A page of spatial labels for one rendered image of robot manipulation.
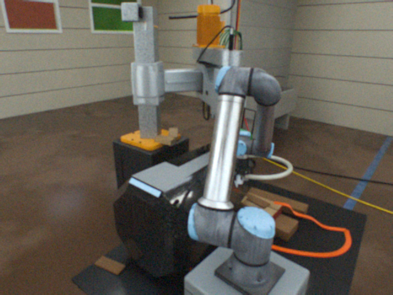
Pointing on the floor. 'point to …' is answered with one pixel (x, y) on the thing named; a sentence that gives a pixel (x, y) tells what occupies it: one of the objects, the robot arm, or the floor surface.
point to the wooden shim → (110, 265)
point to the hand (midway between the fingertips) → (238, 184)
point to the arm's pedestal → (207, 275)
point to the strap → (323, 227)
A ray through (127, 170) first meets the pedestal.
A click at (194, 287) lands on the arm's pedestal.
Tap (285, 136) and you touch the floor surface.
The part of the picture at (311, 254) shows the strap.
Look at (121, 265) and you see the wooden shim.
